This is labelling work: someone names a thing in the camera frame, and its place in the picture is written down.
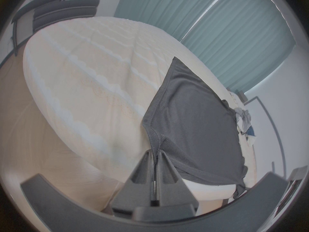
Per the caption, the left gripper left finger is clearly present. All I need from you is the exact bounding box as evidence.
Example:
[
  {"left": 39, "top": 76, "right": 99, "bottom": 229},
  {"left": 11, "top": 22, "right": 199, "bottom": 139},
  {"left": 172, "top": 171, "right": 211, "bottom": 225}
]
[{"left": 112, "top": 150, "right": 155, "bottom": 211}]

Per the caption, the grey bedside table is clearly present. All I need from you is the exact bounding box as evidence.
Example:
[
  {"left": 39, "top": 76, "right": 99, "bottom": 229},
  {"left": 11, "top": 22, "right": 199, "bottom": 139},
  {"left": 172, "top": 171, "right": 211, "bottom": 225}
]
[{"left": 235, "top": 90, "right": 247, "bottom": 103}]

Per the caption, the dark dressing table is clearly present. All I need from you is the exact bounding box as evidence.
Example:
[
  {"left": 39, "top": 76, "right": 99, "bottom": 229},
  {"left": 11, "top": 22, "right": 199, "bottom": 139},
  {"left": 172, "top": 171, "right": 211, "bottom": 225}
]
[{"left": 12, "top": 0, "right": 73, "bottom": 56}]

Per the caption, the black T-shirt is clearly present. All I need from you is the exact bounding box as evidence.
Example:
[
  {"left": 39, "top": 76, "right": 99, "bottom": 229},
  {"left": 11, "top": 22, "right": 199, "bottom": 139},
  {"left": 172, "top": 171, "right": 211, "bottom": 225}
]
[{"left": 142, "top": 56, "right": 248, "bottom": 200}]

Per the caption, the blue-green curtain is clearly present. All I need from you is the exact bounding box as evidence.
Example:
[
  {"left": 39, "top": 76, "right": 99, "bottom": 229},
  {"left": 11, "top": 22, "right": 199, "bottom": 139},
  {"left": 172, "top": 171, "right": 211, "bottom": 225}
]
[
  {"left": 113, "top": 0, "right": 236, "bottom": 41},
  {"left": 181, "top": 0, "right": 298, "bottom": 94}
]

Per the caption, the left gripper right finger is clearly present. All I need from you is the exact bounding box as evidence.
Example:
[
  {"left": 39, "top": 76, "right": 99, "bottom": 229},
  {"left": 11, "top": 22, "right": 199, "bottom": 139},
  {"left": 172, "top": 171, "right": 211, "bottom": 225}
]
[{"left": 155, "top": 151, "right": 199, "bottom": 209}]

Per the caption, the white printed pillow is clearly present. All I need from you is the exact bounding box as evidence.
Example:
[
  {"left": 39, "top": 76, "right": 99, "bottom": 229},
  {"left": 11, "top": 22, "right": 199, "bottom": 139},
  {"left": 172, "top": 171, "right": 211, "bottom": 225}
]
[{"left": 228, "top": 92, "right": 244, "bottom": 111}]

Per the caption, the pile of clothes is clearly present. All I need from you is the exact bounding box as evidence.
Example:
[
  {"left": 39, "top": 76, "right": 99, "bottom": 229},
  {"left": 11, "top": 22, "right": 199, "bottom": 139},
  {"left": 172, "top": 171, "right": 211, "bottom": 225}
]
[{"left": 234, "top": 107, "right": 257, "bottom": 145}]

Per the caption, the bed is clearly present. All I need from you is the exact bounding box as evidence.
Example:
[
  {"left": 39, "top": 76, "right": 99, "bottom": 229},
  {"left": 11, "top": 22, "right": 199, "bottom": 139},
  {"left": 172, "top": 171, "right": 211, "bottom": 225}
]
[{"left": 22, "top": 16, "right": 286, "bottom": 213}]

